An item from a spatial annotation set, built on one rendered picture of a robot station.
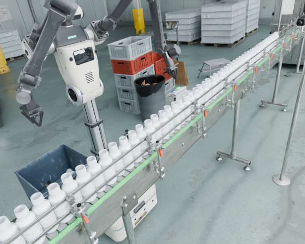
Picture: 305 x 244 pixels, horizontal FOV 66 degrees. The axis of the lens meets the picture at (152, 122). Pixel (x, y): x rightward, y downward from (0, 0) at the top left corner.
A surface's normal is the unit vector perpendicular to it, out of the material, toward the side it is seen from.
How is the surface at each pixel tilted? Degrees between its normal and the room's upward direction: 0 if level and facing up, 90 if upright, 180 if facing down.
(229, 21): 90
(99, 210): 90
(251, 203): 0
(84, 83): 90
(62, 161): 90
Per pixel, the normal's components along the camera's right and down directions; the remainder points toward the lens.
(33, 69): 0.22, 0.70
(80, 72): 0.77, 0.24
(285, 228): -0.11, -0.87
